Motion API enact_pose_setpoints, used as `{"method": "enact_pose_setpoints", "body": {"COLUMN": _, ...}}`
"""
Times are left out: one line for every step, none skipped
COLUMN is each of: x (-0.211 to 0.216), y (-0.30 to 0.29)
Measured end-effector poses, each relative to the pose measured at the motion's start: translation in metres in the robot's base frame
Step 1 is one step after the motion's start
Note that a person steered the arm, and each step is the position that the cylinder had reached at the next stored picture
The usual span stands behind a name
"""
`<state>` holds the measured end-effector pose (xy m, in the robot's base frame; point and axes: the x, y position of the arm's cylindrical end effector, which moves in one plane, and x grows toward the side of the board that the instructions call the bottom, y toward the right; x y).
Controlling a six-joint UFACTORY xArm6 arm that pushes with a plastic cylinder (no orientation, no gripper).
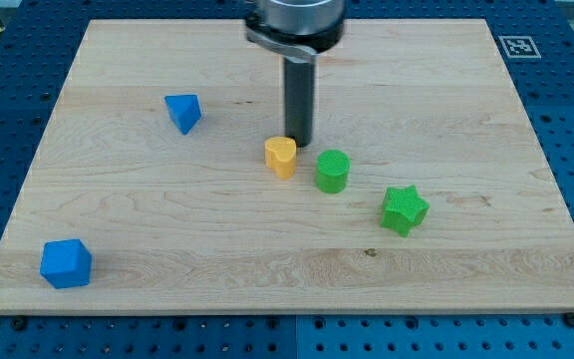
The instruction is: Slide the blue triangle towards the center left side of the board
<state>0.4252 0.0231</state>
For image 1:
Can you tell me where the white fiducial marker tag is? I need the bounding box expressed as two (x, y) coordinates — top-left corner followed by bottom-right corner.
(499, 35), (541, 59)

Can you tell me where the yellow heart block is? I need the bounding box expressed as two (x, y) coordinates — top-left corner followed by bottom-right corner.
(264, 137), (297, 180)

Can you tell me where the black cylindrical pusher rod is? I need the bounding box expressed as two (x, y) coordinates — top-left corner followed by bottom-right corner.
(283, 58), (316, 148)

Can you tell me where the green star block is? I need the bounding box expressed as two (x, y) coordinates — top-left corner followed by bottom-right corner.
(381, 184), (430, 237)

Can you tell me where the blue cube block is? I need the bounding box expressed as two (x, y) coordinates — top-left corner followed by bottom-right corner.
(39, 238), (92, 289)

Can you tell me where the wooden board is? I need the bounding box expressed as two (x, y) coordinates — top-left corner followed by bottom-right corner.
(0, 19), (574, 316)

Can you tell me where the green cylinder block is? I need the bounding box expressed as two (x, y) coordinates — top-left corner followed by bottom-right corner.
(316, 150), (351, 193)

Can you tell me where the blue triangle block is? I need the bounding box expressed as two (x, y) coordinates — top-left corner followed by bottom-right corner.
(164, 94), (202, 135)

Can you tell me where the black board stop bolt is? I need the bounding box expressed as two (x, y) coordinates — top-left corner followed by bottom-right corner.
(10, 316), (28, 332)
(563, 312), (574, 328)

